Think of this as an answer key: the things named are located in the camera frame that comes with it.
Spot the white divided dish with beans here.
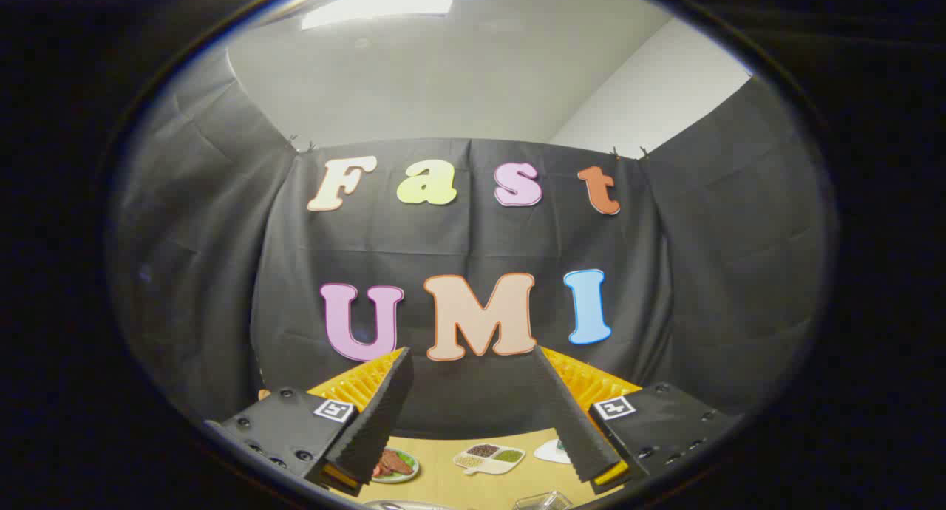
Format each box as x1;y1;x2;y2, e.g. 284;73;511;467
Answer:
453;443;526;476

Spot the clear plastic container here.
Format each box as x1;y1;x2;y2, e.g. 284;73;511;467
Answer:
513;491;574;510

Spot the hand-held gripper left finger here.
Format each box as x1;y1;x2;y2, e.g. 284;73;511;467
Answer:
205;347;415;497

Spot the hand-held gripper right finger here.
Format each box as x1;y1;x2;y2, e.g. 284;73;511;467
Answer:
534;345;743;495

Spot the white triangular dish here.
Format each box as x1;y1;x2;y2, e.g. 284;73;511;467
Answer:
533;439;571;465

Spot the green plate with meat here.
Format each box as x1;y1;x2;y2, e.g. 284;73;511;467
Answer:
371;446;421;484

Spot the black backdrop cloth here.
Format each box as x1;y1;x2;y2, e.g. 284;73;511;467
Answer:
111;48;832;441

